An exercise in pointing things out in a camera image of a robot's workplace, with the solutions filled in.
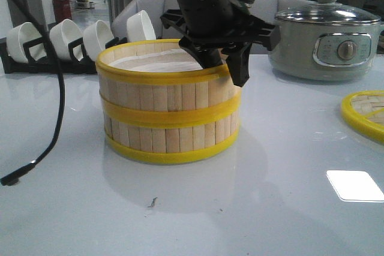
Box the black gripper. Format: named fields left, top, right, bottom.
left=160, top=0, right=280, bottom=87

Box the woven bamboo steamer lid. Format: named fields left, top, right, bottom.
left=340, top=91, right=383, bottom=144

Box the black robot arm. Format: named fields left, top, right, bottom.
left=161, top=0, right=280, bottom=87

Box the white liner paper upper tier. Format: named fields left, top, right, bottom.
left=109, top=49, right=202, bottom=73

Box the grey chair right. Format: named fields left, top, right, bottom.
left=245, top=0, right=319, bottom=56

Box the grey chair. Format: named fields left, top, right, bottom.
left=245, top=0, right=319, bottom=56
left=111, top=0, right=182, bottom=39

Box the grey chair left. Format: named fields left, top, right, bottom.
left=111, top=0, right=182, bottom=39

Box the white bowl rightmost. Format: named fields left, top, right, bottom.
left=126, top=10, right=156, bottom=42

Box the white bowl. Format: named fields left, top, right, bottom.
left=83, top=20, right=114, bottom=61
left=126, top=10, right=156, bottom=42
left=6, top=22, right=41, bottom=64
left=49, top=19, right=83, bottom=61

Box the green electric cooking pot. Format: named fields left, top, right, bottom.
left=269, top=20, right=383, bottom=82

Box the bamboo steamer base tier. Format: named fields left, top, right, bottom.
left=104, top=111, right=239, bottom=165

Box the glass pot lid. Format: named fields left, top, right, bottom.
left=275, top=0, right=381, bottom=25

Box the red bin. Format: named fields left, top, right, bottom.
left=52, top=0, right=72, bottom=23

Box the white bowl far left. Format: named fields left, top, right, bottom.
left=6, top=22, right=41, bottom=64

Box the black cable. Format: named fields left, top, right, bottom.
left=0, top=0, right=66, bottom=186

